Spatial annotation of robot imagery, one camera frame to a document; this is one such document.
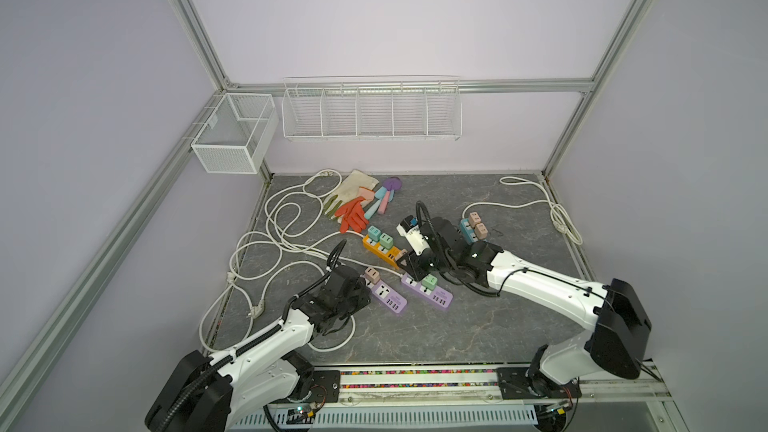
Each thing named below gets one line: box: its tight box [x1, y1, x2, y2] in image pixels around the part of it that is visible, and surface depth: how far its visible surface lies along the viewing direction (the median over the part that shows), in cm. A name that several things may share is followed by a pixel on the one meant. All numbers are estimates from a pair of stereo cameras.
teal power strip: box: [459, 218, 479, 245], surface depth 102 cm
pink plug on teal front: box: [475, 222, 489, 240], surface depth 98 cm
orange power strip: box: [362, 235, 401, 269], surface depth 98 cm
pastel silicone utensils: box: [364, 176, 403, 220], surface depth 114 cm
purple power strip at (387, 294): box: [364, 279, 408, 313], surface depth 88 cm
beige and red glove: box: [323, 169, 379, 234], surface depth 114 cm
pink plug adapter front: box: [364, 266, 381, 285], surface depth 88 cm
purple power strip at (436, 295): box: [401, 272, 454, 308], surface depth 88 cm
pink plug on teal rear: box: [469, 211, 482, 228], surface depth 101 cm
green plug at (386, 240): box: [379, 232, 394, 250], surface depth 96 cm
